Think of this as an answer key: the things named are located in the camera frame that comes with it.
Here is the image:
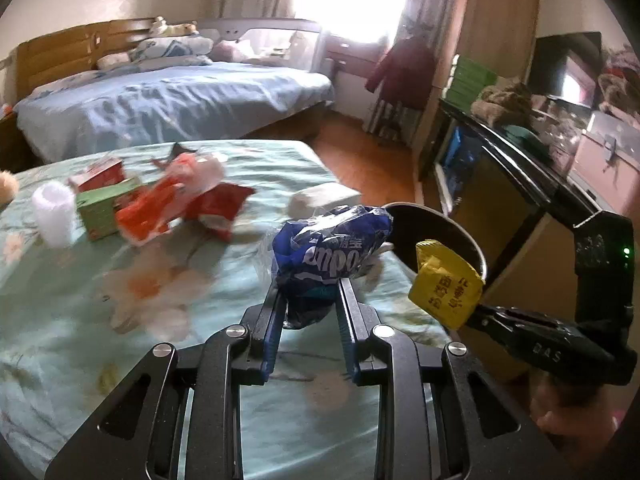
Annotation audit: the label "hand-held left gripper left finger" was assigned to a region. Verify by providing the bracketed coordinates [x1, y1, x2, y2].
[44, 282, 292, 480]

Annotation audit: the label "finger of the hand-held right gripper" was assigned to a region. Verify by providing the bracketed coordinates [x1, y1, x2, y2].
[466, 303, 519, 349]

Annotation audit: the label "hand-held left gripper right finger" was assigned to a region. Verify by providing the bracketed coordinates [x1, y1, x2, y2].
[335, 277, 576, 480]

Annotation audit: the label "yellow snack packet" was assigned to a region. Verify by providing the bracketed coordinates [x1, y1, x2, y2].
[408, 238, 485, 332]

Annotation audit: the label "blue plastic bag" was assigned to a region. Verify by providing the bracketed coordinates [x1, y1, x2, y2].
[271, 204, 396, 329]

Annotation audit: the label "white bin with black liner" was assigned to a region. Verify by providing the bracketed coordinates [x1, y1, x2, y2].
[382, 202, 489, 292]

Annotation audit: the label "red snack wrapper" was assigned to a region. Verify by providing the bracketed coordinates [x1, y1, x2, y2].
[186, 182, 256, 242]

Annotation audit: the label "orange snack packet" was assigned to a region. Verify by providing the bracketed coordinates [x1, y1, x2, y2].
[115, 179, 190, 247]

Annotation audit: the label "white foam fruit net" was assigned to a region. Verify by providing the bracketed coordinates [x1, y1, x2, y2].
[31, 181, 77, 249]

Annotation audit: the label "person's right hand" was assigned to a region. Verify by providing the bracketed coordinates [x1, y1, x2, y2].
[529, 372, 621, 456]

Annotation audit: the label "pink storage box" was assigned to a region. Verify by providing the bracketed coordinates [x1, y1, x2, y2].
[569, 109, 640, 217]

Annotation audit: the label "black glass media cabinet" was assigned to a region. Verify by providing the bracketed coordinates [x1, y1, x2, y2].
[419, 97, 627, 383]

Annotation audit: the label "white tissue pack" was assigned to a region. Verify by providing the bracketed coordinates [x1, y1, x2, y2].
[288, 183, 362, 219]

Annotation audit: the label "dark green cloth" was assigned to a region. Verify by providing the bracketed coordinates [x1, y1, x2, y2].
[504, 124, 547, 152]

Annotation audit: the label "white and red plastic wrapper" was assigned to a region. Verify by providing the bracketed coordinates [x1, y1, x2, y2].
[164, 152, 227, 199]

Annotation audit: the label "brown teddy bear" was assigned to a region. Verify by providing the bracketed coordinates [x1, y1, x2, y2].
[594, 44, 640, 117]

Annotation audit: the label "brown fuzzy plush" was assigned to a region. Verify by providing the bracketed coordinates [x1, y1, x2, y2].
[471, 79, 534, 127]

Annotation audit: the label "green carton box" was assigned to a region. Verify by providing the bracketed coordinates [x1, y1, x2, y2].
[75, 177, 144, 244]

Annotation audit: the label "green floral bed cover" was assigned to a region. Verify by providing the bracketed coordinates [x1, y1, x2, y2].
[0, 138, 451, 480]

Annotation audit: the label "black television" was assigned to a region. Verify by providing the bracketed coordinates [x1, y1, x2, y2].
[527, 31, 604, 112]

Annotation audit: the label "coat rack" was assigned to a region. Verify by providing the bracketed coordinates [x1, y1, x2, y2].
[364, 99, 417, 142]

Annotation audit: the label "red carton box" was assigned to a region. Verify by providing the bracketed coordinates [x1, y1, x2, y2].
[67, 157, 126, 194]

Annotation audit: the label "stack of green boxes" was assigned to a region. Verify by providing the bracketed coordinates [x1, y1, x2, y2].
[446, 54, 499, 107]

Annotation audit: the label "bed with blue sheet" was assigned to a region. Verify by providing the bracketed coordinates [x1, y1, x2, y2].
[12, 59, 336, 167]

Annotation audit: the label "dark red coat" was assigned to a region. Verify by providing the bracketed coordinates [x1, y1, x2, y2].
[364, 34, 437, 110]

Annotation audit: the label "desk with drawers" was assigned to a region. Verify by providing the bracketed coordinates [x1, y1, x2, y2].
[324, 34, 392, 77]

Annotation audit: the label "pink plush toy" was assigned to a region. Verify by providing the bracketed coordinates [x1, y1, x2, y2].
[212, 39, 262, 64]

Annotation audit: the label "wooden wardrobe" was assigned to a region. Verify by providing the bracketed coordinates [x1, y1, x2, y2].
[412, 0, 542, 177]

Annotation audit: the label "tan fuzzy object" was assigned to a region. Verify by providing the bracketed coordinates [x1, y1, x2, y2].
[0, 169, 20, 207]

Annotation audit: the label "blue and white patterned pillow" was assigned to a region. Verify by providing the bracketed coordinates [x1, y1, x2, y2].
[129, 35, 214, 62]

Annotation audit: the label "pale flat pillow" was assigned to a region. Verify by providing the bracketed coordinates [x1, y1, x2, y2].
[96, 52, 215, 73]

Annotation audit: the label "small plush toys on headboard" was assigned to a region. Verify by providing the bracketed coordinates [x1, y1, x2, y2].
[149, 15, 199, 37]

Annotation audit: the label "wooden headboard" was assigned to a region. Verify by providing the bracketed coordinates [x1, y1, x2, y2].
[15, 17, 167, 102]

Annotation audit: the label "grey bed guard rail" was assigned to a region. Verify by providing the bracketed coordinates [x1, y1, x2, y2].
[197, 17, 327, 75]

